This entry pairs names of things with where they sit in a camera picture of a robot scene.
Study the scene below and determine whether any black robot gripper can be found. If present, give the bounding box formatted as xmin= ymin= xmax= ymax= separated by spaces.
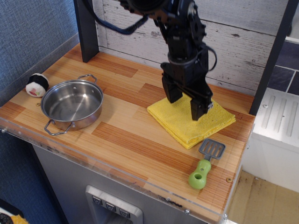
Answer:
xmin=161 ymin=49 xmax=214 ymax=121

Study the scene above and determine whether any yellow cloth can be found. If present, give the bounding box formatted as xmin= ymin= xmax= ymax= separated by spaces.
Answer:
xmin=147 ymin=94 xmax=236 ymax=149

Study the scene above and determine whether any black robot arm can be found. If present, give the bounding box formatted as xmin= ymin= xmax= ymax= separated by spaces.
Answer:
xmin=121 ymin=0 xmax=213 ymax=120

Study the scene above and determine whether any stainless steel pot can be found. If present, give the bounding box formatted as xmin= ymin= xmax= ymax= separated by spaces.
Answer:
xmin=41 ymin=74 xmax=104 ymax=136

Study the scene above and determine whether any white toy sink unit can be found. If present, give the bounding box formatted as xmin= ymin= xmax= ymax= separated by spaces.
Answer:
xmin=242 ymin=88 xmax=299 ymax=192

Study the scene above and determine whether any clear acrylic front guard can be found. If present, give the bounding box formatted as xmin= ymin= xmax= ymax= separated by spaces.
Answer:
xmin=0 ymin=113 xmax=254 ymax=224

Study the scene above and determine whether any silver toy fridge dispenser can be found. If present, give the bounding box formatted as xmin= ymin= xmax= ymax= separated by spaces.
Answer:
xmin=85 ymin=185 xmax=143 ymax=224

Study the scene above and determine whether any plush sushi roll toy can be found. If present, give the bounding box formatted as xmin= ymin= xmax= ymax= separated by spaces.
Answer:
xmin=25 ymin=73 xmax=49 ymax=98

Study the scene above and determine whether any yellow object bottom left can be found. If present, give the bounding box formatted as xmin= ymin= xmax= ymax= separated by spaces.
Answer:
xmin=10 ymin=215 xmax=28 ymax=224

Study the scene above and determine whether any grey spatula green handle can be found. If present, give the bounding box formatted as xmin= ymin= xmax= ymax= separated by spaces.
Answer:
xmin=188 ymin=138 xmax=226 ymax=189

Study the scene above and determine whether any dark right frame post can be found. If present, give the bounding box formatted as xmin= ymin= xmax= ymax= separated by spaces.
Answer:
xmin=249 ymin=0 xmax=299 ymax=116

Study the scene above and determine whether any dark frame post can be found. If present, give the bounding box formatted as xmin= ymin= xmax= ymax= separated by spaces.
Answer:
xmin=249 ymin=0 xmax=299 ymax=116
xmin=73 ymin=0 xmax=99 ymax=63

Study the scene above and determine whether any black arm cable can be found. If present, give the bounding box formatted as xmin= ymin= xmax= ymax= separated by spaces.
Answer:
xmin=80 ymin=0 xmax=149 ymax=36

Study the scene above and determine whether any dark left frame post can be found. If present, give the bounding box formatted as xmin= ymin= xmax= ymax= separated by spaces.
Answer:
xmin=73 ymin=0 xmax=99 ymax=63

